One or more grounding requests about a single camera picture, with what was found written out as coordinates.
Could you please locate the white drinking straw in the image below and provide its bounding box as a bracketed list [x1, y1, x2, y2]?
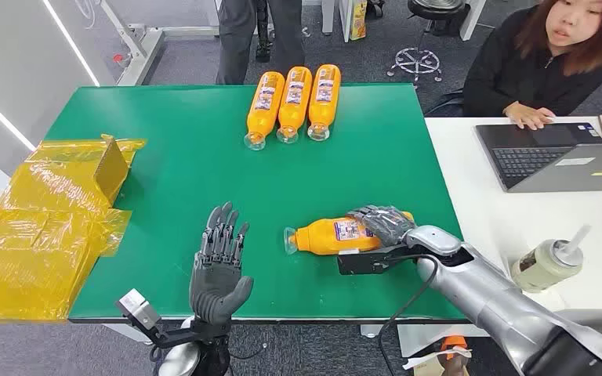
[560, 224, 592, 258]

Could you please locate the yellow carton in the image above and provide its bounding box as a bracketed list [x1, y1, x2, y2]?
[350, 0, 368, 42]

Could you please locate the black stand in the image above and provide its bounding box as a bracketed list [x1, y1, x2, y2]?
[255, 0, 274, 64]

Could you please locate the green table mat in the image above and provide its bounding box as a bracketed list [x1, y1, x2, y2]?
[43, 82, 466, 323]

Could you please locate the person's hand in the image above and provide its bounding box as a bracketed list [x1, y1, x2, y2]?
[503, 101, 557, 132]

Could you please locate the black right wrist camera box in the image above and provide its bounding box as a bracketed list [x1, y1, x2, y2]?
[337, 247, 422, 276]

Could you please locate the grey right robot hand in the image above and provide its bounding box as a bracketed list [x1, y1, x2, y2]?
[347, 205, 419, 248]

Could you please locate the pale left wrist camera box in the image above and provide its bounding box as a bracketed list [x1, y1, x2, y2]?
[115, 288, 161, 331]

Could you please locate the grey laptop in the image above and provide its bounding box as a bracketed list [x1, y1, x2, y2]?
[474, 122, 602, 194]

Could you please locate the white paper slip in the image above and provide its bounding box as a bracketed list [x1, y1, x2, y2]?
[402, 347, 473, 371]

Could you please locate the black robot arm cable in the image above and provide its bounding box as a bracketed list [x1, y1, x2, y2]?
[376, 253, 441, 376]

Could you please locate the yellow film wrapped cardboard box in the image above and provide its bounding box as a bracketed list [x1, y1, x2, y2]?
[0, 133, 147, 324]

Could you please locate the seated person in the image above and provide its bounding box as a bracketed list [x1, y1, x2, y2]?
[425, 0, 602, 131]

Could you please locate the standing person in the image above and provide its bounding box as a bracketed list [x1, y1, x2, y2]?
[215, 0, 306, 86]

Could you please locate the black stool with star base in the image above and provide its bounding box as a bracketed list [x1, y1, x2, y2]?
[386, 0, 473, 84]

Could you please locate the pale drink cup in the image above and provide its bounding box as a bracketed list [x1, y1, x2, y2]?
[510, 238, 586, 295]

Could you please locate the orange bottle with clear cap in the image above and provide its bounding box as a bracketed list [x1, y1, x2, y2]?
[276, 66, 314, 145]
[306, 63, 343, 142]
[283, 210, 416, 256]
[244, 70, 286, 151]

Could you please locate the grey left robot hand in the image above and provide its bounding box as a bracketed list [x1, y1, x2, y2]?
[189, 201, 256, 327]

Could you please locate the white table frame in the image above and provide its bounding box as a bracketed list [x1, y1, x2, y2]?
[98, 0, 220, 87]

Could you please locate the orange tool handle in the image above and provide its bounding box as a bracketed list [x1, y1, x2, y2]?
[440, 335, 470, 376]

